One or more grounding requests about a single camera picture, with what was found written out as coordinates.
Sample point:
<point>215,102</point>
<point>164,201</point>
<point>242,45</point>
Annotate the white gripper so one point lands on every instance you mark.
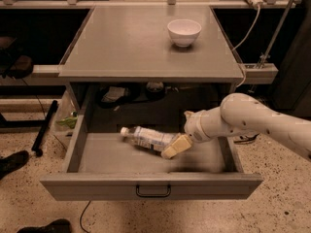
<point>193,127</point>

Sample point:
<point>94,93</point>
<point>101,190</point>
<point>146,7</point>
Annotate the blue plastic water bottle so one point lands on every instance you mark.
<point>148,138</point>

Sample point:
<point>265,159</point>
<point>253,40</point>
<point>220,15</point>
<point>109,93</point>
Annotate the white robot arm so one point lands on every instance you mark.
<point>239,114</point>

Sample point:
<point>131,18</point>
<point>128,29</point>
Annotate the grey metal drawer cabinet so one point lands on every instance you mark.
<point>130,43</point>

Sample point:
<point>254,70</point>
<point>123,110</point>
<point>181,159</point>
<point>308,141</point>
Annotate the open grey top drawer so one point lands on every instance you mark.
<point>102,165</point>

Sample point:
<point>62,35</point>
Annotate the white ceramic bowl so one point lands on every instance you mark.
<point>183,32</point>

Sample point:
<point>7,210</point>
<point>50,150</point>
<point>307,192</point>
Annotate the green plastic bag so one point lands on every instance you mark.
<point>69,121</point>

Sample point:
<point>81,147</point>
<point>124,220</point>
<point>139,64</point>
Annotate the black metal stand leg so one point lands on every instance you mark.
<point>44,126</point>

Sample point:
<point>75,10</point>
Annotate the metal tripod pole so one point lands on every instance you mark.
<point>264,56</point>

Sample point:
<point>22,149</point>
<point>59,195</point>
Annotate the black shoe bottom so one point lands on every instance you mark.
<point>57,226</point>

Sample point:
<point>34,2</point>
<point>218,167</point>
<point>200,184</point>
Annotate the black shoe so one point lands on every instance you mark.
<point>13,162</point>
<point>57,226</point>

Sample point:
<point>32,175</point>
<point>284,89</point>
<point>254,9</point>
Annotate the black shoe left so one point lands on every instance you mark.
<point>13,162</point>

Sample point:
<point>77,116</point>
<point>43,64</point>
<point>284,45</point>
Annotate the black drawer handle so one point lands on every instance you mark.
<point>152,191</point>

